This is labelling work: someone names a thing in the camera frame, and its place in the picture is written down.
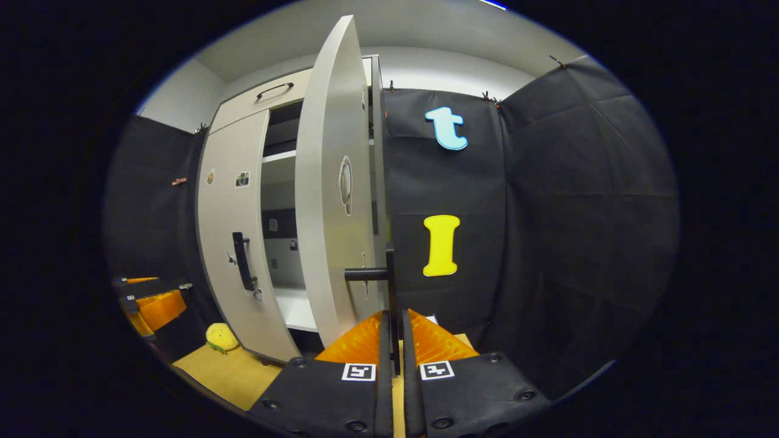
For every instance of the long ceiling light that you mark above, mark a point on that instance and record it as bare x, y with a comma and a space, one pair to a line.
492, 4

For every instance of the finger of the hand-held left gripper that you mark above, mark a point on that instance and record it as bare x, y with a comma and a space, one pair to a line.
146, 287
158, 310

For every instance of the beige double-door shoe cabinet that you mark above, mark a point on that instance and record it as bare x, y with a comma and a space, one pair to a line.
243, 103

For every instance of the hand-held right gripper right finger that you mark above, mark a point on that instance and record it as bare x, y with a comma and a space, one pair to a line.
412, 401

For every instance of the black backdrop cloth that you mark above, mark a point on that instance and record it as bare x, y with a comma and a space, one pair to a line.
578, 213

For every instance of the beige shoe cabinet door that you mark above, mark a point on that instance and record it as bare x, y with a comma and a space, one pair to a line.
322, 182
231, 201

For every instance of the yellow plush toy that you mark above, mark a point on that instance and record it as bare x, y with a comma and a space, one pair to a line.
221, 337

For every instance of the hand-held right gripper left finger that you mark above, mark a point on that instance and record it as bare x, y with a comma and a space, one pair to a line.
384, 395

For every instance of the white cabinet shelf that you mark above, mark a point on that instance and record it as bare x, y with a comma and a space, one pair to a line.
295, 307
280, 156

